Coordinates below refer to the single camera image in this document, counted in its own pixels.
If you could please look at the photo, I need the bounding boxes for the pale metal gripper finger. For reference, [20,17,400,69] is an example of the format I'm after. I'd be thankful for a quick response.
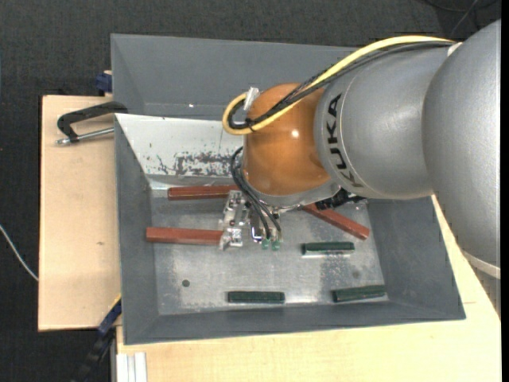
[217,228,244,251]
[221,212,242,231]

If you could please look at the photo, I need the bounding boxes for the red-brown flat block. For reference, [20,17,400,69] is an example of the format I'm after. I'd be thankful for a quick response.
[301,202,371,242]
[145,226,224,247]
[167,185,241,202]

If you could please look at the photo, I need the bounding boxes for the grey metal bin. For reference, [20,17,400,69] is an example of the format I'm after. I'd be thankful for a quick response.
[110,33,467,346]

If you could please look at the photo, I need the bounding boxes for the dark green flat block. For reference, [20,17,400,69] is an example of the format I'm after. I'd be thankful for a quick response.
[331,284,388,304]
[300,241,356,257]
[227,290,287,305]

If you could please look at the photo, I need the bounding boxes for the pale cardboard board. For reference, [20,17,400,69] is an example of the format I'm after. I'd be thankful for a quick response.
[37,95,122,332]

